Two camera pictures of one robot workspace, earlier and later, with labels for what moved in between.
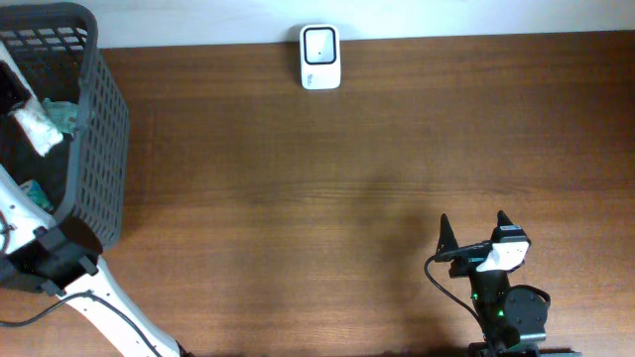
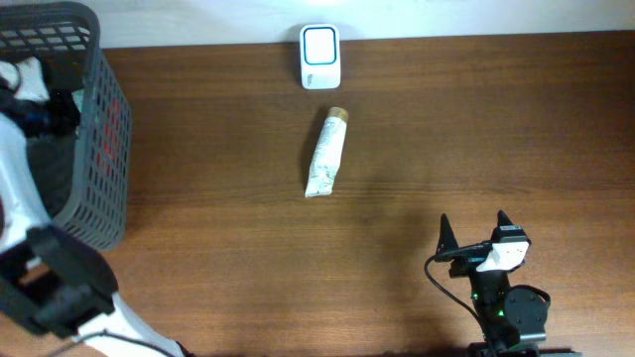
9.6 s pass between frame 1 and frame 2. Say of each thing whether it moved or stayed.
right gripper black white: stayed
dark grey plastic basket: stayed
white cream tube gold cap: moved
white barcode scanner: stayed
